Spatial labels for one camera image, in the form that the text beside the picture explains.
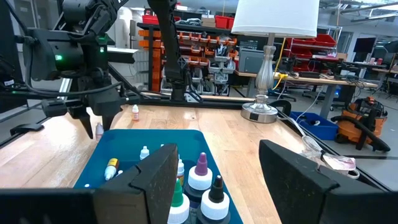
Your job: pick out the wooden top desk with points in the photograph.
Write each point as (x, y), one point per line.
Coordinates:
(311, 81)

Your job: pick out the small white-label dark bottle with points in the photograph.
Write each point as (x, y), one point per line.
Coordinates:
(144, 153)

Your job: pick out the blue plastic bin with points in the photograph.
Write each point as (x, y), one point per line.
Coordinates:
(140, 140)

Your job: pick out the small yellow-label orange bottle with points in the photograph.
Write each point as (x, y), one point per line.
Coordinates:
(99, 132)

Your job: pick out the dark computer monitor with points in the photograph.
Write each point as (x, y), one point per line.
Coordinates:
(364, 45)

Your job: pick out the red storage bin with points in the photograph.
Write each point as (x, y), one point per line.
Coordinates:
(224, 22)

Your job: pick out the silver metal strut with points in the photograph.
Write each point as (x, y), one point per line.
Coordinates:
(65, 85)

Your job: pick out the black table clamp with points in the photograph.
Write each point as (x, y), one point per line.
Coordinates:
(26, 128)

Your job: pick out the grey metal box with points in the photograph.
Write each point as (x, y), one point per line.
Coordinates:
(250, 60)

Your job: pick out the blue floor storage bin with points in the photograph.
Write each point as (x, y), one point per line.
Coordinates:
(323, 130)

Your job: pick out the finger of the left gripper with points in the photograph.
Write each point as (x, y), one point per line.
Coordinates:
(108, 121)
(82, 118)

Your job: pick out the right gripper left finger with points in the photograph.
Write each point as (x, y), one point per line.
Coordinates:
(155, 186)

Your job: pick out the red bin shelf rack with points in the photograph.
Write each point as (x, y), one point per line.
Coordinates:
(323, 40)

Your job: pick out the orange bin parts rack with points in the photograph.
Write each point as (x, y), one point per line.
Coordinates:
(211, 56)

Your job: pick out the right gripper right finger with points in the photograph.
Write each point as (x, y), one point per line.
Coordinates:
(289, 186)

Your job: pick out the black-capped food colouring bottle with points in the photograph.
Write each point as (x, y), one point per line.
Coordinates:
(214, 207)

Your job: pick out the orange shop vacuum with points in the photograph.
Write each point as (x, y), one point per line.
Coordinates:
(345, 129)

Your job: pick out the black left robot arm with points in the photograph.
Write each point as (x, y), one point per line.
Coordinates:
(169, 46)

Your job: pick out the black curved hook clamp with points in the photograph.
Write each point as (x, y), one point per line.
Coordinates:
(286, 105)

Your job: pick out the purple-capped food colouring bottle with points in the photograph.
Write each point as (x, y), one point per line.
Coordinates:
(200, 179)

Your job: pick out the crumpled clear plastic wrapper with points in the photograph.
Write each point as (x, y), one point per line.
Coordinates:
(340, 162)

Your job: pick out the small white-capped dropper bottle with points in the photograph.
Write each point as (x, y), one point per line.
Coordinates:
(109, 172)
(135, 112)
(180, 169)

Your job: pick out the white shade silver table lamp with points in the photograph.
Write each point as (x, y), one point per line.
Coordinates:
(273, 17)

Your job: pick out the green-capped food colouring bottle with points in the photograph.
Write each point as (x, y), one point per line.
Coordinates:
(178, 210)

